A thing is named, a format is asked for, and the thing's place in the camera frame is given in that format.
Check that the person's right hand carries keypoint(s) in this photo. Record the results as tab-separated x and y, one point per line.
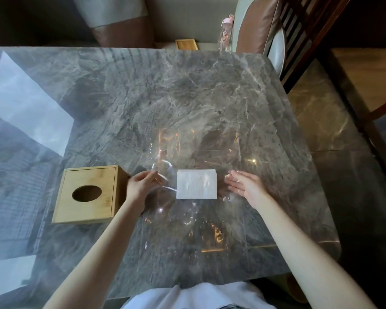
249	188

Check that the person's left hand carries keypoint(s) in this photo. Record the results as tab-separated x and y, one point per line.
141	188

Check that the white napkin stack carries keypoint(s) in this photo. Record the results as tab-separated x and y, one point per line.
196	185

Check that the wooden tissue box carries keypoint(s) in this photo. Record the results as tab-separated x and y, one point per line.
83	176

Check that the clear plastic wrapper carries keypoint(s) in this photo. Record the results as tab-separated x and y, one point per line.
196	222

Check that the person's right forearm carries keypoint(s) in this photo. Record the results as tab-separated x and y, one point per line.
308	260

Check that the person's left forearm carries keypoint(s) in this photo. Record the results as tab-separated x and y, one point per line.
96	263

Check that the person's white printed shirt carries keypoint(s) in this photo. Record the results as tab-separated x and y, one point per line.
196	297

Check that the yellow table leg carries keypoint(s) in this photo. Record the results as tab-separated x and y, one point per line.
286	288

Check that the white round chair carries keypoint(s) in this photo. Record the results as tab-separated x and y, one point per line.
276	51

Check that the small wooden tray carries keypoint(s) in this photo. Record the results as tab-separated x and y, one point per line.
186	45

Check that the white and brown cushion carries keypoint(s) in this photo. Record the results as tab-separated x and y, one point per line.
115	16
257	25

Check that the dark wooden chair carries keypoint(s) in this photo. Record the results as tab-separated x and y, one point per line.
308	32

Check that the beige sofa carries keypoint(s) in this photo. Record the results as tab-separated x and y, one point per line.
189	19

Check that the reddish wooden post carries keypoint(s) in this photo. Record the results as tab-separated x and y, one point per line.
382	109

